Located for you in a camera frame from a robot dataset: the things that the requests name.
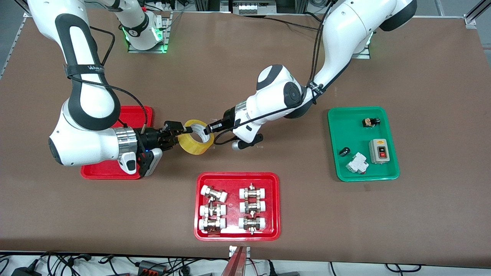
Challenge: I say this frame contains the yellow tape roll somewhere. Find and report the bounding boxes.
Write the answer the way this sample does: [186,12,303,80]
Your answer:
[178,119,216,155]

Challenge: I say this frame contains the empty red plastic tray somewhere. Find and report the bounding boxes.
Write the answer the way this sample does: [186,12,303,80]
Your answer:
[80,105,153,180]

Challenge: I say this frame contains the red tray holding valves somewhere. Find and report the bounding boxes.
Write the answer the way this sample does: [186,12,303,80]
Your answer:
[194,172,281,242]

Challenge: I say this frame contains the green plastic tray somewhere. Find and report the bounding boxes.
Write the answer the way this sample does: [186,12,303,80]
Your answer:
[327,106,400,182]

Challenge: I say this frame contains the tilted white-capped metal valve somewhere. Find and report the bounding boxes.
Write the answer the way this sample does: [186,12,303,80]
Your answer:
[200,185,228,203]

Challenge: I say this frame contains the device with white connectors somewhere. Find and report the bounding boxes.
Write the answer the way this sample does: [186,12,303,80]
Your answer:
[229,0,277,15]

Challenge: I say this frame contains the black box orange buttons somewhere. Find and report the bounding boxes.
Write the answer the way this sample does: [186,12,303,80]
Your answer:
[137,260,166,275]

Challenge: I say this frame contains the white circuit breaker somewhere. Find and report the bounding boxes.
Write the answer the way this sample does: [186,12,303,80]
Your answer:
[346,152,369,174]

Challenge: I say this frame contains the reddish aluminium profile bar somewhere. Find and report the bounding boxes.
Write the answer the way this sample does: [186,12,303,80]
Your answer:
[221,246,246,276]

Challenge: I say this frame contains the black power adapter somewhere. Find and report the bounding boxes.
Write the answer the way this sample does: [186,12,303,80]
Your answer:
[11,266,43,276]

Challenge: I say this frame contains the aluminium arm base plate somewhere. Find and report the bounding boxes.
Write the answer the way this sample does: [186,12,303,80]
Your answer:
[351,33,371,59]
[128,11,171,54]

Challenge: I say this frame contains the black cable on table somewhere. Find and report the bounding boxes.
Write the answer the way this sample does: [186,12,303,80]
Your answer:
[265,16,321,30]

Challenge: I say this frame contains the aluminium frame post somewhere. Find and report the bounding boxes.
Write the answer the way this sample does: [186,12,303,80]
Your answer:
[194,0,231,12]

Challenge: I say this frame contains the small metal bracket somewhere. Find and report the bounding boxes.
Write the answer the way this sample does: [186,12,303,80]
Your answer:
[229,245,251,258]

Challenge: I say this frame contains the black floor cable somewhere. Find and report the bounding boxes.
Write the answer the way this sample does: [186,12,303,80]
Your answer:
[40,251,92,269]

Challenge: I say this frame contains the grey switch box red button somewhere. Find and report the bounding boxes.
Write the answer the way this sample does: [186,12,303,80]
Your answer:
[368,138,392,164]

